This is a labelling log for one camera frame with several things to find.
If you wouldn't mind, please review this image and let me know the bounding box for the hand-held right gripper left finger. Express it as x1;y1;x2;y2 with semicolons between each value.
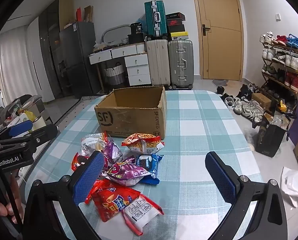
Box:
23;151;106;240

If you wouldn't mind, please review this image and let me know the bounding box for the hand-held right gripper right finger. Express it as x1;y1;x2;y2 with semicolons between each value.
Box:
205;152;289;240

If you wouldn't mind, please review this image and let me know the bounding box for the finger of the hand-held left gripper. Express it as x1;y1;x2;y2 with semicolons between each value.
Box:
0;124;59;155
0;120;34;141

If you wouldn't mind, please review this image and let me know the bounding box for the red cookie packet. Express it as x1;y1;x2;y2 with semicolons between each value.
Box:
73;152;92;172

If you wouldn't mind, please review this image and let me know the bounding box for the red cone snack packet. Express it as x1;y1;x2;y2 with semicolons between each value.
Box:
85;179;142;222

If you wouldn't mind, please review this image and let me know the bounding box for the bread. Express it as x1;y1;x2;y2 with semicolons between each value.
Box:
94;140;107;154

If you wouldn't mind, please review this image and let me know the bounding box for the white grey snack packet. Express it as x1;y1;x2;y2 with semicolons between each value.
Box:
80;133;107;158

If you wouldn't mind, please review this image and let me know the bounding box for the purple candy packet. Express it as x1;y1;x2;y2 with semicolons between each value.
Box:
101;156;154;187
102;136;123;173

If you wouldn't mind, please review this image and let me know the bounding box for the blue cookie packet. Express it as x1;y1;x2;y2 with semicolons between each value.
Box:
135;154;164;185

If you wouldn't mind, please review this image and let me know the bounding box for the orange noodle snack packet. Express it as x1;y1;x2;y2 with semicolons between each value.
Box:
121;133;165;155

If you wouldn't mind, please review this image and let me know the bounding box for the person's left hand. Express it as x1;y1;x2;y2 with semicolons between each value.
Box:
0;172;24;225

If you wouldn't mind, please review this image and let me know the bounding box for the cream cup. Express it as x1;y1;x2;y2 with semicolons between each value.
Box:
32;116;47;132

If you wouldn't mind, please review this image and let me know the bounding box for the grey bin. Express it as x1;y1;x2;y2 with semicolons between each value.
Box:
22;94;46;117

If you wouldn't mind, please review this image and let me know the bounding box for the black paper bag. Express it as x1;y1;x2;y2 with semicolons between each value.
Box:
256;116;289;158

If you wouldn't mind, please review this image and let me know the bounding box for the white wardrobe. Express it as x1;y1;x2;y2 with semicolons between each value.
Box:
27;16;56;103

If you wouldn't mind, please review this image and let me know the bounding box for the white curtain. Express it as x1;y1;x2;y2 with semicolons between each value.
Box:
0;27;40;100

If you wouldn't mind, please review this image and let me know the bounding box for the white plastic bag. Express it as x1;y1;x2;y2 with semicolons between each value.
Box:
280;166;298;207

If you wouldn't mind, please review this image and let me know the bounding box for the pile of shoes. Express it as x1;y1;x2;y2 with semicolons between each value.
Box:
216;84;267;123

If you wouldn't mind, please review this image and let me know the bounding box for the small brown cardboard box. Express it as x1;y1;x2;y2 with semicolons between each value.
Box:
251;93;272;110

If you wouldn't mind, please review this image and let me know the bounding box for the dark grey refrigerator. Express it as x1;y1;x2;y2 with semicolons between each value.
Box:
59;21;101;99

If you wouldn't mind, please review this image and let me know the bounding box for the tall dark glass cabinet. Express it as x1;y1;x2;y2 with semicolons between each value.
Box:
38;0;75;100

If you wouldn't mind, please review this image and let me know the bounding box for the woven laundry basket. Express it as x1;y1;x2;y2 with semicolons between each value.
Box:
103;62;126;85

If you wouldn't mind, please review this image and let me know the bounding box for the white desk with drawers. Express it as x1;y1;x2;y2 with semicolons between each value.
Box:
88;43;152;92

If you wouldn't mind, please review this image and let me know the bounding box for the oval mirror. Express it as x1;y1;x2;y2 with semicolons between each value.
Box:
101;24;131;45

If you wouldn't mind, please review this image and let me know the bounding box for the silver suitcase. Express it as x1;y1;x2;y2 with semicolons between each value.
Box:
168;39;194;90

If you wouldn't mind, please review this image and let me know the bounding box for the brown paper bag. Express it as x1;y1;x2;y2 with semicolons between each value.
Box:
83;5;94;23

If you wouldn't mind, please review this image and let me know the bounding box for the beige suitcase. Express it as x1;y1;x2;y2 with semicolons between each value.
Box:
146;39;171;87

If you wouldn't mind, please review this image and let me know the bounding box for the wooden door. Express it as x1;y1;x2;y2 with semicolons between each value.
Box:
190;0;244;80

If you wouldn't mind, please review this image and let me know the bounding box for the black case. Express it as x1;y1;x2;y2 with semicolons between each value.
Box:
128;34;148;44

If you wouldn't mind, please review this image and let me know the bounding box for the black labelled tub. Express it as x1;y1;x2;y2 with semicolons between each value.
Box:
130;23;143;35

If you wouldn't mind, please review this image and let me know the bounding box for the yellow and black shoe box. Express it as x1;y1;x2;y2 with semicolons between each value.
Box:
169;31;189;40

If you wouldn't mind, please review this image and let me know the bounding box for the plain black shoe box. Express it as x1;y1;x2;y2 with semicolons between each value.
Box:
168;25;186;33

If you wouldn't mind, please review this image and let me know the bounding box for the teal suitcase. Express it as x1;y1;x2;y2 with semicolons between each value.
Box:
144;0;167;38

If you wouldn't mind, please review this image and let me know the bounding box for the black lidded shoe box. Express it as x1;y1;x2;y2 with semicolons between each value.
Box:
166;12;186;20

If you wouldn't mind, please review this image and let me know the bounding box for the black braided cable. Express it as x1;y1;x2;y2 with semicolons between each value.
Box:
0;140;23;230

